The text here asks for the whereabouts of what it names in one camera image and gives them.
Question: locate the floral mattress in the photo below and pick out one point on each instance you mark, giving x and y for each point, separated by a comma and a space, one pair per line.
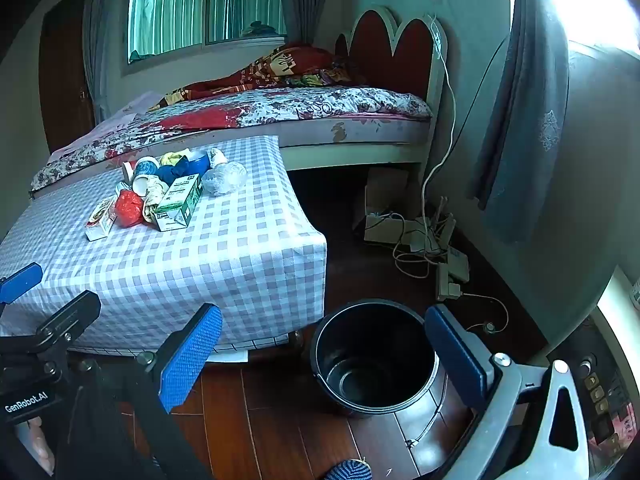
300, 105

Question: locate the red printed blanket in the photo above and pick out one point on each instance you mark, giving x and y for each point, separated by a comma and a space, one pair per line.
265, 72

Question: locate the grey window curtain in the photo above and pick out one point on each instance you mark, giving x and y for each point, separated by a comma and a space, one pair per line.
102, 35
302, 0

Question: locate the red plastic bag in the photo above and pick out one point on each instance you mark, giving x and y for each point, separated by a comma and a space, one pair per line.
129, 208

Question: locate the window with green curtain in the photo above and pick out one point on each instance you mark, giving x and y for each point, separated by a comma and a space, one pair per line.
200, 10

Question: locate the grey patterned curtain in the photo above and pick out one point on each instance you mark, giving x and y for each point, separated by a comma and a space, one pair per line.
525, 110

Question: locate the white appliance with buttons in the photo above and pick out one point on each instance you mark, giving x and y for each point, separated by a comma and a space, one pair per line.
617, 310

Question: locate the beige wrapper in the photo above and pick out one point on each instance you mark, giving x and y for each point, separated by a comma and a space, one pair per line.
151, 202

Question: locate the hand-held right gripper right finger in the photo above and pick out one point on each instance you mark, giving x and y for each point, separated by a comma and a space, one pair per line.
452, 355

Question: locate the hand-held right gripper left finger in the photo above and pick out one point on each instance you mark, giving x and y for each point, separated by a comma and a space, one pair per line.
192, 357

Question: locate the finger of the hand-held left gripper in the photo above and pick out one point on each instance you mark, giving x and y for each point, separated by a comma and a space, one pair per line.
70, 317
20, 282

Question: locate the pale pink sheet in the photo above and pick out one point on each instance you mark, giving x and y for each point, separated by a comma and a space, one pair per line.
117, 115

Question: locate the blue striped slipper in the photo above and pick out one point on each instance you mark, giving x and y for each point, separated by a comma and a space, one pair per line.
350, 471

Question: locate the person's left hand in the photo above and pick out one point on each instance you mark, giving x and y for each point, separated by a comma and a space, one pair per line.
37, 442

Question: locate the checkered white purple mattress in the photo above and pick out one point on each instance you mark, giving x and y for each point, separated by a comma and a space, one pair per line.
200, 260

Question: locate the white bed frame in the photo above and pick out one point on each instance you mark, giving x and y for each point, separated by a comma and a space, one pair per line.
350, 152

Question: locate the white power strip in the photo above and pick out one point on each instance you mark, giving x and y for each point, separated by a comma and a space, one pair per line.
455, 262

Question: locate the green white carton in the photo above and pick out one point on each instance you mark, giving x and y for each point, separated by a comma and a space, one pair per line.
176, 205

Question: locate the red white headboard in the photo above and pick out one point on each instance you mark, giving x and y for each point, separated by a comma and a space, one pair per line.
400, 55

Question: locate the small white paper cup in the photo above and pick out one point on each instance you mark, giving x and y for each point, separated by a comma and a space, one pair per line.
127, 170

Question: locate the black trash bin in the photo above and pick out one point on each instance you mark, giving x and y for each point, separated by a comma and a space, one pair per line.
370, 395

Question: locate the small red white box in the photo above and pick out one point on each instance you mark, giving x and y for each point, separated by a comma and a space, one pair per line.
101, 217

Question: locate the yellow cloth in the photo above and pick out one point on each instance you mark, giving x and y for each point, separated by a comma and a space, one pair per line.
172, 157

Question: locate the blue patterned paper cup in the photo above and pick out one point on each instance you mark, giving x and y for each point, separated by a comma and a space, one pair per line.
142, 184
147, 165

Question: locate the brown wooden door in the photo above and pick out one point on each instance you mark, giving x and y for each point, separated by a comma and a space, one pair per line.
65, 75

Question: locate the cardboard box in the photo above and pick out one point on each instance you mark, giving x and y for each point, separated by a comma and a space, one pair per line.
385, 210

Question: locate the blue cloth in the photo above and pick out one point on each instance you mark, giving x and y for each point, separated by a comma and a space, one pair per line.
175, 174

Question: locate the clear plastic bottle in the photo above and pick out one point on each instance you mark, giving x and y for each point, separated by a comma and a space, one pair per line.
224, 177

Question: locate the white paper sheet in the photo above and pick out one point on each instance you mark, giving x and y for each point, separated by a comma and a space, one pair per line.
230, 356

